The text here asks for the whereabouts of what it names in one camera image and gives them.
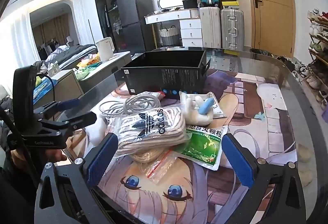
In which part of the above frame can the woven laundry basket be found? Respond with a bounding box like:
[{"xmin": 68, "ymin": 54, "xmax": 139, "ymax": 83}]
[{"xmin": 158, "ymin": 25, "xmax": 180, "ymax": 46}]

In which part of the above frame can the printed cartoon table mat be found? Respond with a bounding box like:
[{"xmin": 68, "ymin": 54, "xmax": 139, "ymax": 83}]
[{"xmin": 74, "ymin": 67, "xmax": 299, "ymax": 224}]

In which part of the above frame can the low grey cabinet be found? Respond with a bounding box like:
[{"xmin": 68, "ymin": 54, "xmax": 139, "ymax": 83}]
[{"xmin": 33, "ymin": 69, "xmax": 85, "ymax": 109}]

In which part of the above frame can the bed with dark blanket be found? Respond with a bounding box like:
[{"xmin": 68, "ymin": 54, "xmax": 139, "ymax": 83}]
[{"xmin": 38, "ymin": 43, "xmax": 99, "ymax": 71}]

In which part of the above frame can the white beige socks bundle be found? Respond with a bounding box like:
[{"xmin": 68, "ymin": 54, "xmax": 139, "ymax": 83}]
[{"xmin": 108, "ymin": 107, "xmax": 190, "ymax": 163}]

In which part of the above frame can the wooden door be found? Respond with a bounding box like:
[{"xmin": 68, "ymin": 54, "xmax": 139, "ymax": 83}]
[{"xmin": 242, "ymin": 0, "xmax": 295, "ymax": 59}]

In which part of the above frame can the white plush toy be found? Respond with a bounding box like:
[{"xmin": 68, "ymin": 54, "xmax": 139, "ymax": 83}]
[{"xmin": 184, "ymin": 94, "xmax": 214, "ymax": 124}]

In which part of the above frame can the green medicine packet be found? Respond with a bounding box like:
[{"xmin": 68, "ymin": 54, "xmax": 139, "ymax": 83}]
[{"xmin": 177, "ymin": 124, "xmax": 228, "ymax": 170}]

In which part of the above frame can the white dresser with drawers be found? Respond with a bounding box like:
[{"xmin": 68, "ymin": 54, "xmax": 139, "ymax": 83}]
[{"xmin": 144, "ymin": 9, "xmax": 203, "ymax": 49}]

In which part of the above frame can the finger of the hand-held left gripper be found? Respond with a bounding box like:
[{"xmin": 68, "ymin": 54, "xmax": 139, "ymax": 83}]
[
  {"xmin": 38, "ymin": 111, "xmax": 98, "ymax": 137},
  {"xmin": 33, "ymin": 99, "xmax": 80, "ymax": 115}
]

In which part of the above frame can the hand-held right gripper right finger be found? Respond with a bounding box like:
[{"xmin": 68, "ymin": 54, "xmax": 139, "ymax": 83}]
[{"xmin": 222, "ymin": 133, "xmax": 307, "ymax": 224}]

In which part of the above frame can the white electric kettle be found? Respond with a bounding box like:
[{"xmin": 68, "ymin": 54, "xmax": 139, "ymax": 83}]
[{"xmin": 96, "ymin": 37, "xmax": 114, "ymax": 62}]

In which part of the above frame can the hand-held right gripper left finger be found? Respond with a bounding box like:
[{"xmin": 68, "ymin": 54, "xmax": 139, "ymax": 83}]
[{"xmin": 34, "ymin": 133, "xmax": 119, "ymax": 224}]

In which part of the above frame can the patterned grey rug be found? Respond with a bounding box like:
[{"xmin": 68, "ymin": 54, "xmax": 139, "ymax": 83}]
[{"xmin": 207, "ymin": 48, "xmax": 246, "ymax": 73}]

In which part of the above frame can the person's left forearm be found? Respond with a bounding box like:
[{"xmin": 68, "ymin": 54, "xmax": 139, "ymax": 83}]
[{"xmin": 0, "ymin": 160, "xmax": 44, "ymax": 224}]

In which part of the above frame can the person's left hand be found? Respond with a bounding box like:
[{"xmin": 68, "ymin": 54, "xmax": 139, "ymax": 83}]
[{"xmin": 10, "ymin": 147, "xmax": 67, "ymax": 176}]

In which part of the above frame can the silver suitcase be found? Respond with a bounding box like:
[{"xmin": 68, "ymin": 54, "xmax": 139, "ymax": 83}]
[{"xmin": 220, "ymin": 9, "xmax": 245, "ymax": 50}]

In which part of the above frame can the group of loose shoes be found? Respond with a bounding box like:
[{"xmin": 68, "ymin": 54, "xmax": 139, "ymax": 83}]
[{"xmin": 277, "ymin": 56, "xmax": 308, "ymax": 83}]

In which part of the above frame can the black cardboard box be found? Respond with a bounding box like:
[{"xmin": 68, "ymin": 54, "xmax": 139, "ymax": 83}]
[{"xmin": 120, "ymin": 50, "xmax": 211, "ymax": 95}]

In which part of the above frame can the wooden shoe rack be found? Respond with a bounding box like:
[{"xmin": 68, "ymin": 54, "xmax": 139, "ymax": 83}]
[{"xmin": 306, "ymin": 9, "xmax": 328, "ymax": 112}]

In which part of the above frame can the white cable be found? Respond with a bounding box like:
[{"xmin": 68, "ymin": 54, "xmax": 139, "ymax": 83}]
[{"xmin": 99, "ymin": 93, "xmax": 164, "ymax": 118}]

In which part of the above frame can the brown curtain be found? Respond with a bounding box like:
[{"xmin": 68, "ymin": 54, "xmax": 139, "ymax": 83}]
[{"xmin": 32, "ymin": 14, "xmax": 71, "ymax": 50}]

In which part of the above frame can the small red-striped zip bag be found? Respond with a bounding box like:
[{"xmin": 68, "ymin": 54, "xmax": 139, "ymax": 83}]
[{"xmin": 140, "ymin": 150, "xmax": 180, "ymax": 183}]

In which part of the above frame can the white suitcase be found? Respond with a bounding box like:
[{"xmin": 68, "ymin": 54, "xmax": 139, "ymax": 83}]
[{"xmin": 199, "ymin": 7, "xmax": 222, "ymax": 49}]

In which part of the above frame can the grey white-top cabinet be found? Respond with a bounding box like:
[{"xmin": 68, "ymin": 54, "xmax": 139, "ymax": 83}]
[{"xmin": 77, "ymin": 51, "xmax": 132, "ymax": 94}]

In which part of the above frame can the pile of snack packets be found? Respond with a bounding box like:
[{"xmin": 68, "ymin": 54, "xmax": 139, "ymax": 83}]
[{"xmin": 77, "ymin": 53, "xmax": 101, "ymax": 78}]

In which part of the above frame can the dark grey fridge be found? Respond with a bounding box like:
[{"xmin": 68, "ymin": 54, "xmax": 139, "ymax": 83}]
[{"xmin": 115, "ymin": 0, "xmax": 154, "ymax": 53}]

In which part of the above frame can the white sheer curtain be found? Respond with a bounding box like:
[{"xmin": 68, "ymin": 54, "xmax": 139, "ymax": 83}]
[{"xmin": 0, "ymin": 9, "xmax": 34, "ymax": 86}]

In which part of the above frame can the clear labelled plastic bag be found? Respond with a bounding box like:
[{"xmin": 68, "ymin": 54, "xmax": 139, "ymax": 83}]
[{"xmin": 179, "ymin": 91, "xmax": 223, "ymax": 119}]

